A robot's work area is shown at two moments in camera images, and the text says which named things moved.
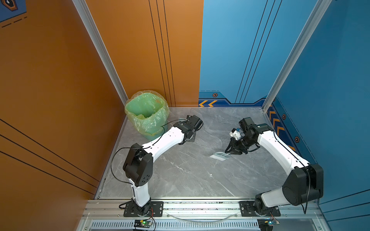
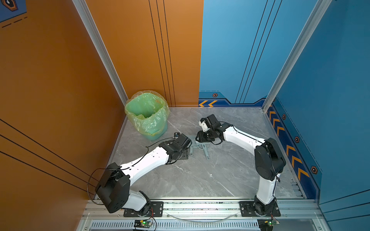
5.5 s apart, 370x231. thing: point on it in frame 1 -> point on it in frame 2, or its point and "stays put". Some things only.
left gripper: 194,134 -> 185,154
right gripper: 234,151 -> 200,137
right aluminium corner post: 317,14 stays put
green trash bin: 149,114 stays put
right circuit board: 266,224 stays put
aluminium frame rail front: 295,215 stays put
